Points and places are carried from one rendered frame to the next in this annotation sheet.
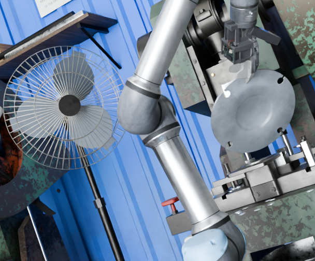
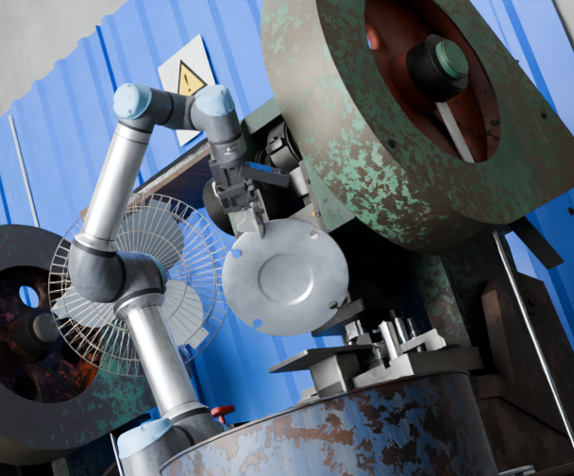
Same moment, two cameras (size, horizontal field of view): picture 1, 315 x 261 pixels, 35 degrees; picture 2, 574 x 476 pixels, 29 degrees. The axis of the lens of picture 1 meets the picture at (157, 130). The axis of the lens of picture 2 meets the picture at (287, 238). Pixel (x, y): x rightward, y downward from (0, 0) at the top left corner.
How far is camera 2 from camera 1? 135 cm
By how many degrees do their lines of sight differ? 19
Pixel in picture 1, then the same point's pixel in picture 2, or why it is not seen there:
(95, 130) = (178, 318)
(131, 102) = (75, 262)
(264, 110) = (301, 276)
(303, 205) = not seen: hidden behind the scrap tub
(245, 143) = (282, 322)
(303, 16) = (326, 147)
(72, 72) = (143, 230)
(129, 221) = not seen: outside the picture
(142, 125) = (92, 289)
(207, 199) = (177, 385)
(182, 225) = not seen: hidden behind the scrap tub
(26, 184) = (100, 404)
